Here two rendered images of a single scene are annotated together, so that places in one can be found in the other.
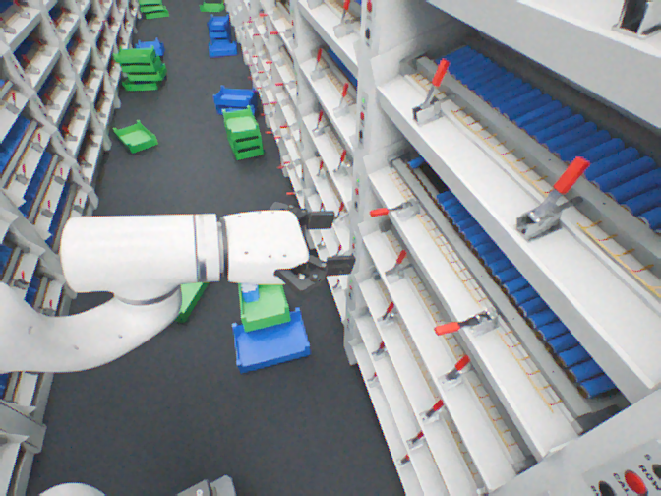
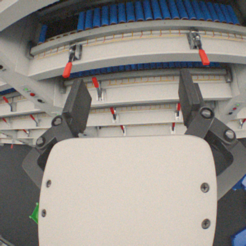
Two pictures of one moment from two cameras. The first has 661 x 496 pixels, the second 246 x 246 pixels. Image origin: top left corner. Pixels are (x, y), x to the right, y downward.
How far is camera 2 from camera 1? 0.41 m
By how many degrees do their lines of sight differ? 31
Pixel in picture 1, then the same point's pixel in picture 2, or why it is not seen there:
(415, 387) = (160, 116)
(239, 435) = not seen: hidden behind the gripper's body
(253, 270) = not seen: outside the picture
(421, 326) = (145, 92)
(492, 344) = (208, 44)
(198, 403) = not seen: hidden behind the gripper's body
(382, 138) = (11, 50)
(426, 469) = (184, 129)
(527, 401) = (238, 47)
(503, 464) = (224, 86)
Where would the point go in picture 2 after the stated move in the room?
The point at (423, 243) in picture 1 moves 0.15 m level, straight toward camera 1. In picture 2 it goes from (111, 50) to (174, 77)
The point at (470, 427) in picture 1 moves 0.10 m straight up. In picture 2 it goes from (208, 92) to (217, 72)
